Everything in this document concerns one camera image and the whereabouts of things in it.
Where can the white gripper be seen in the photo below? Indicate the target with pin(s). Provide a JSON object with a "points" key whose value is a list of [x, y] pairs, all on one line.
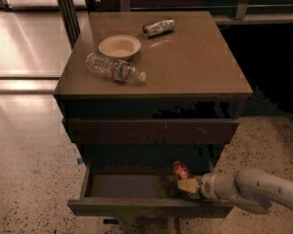
{"points": [[207, 185]]}

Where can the red coke can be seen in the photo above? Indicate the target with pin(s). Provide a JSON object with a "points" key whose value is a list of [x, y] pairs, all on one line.
{"points": [[181, 170]]}

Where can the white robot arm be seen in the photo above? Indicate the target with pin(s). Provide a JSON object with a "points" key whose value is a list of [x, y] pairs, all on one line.
{"points": [[249, 189]]}

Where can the open middle drawer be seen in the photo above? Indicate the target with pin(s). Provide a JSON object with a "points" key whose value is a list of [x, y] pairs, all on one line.
{"points": [[134, 193]]}

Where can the brown drawer cabinet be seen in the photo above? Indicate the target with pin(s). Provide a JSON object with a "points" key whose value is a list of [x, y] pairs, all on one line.
{"points": [[190, 74]]}

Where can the closed top drawer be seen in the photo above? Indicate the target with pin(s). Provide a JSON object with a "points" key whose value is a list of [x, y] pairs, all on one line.
{"points": [[151, 131]]}

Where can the silver energy drink can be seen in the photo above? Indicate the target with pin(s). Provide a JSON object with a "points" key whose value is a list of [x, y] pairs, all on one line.
{"points": [[158, 28]]}

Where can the blue tape piece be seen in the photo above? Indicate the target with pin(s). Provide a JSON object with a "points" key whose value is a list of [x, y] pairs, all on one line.
{"points": [[80, 161]]}

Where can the clear plastic water bottle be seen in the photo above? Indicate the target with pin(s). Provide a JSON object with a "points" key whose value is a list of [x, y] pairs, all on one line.
{"points": [[115, 69]]}

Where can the cream paper bowl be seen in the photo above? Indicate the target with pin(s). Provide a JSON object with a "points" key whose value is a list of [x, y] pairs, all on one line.
{"points": [[120, 46]]}

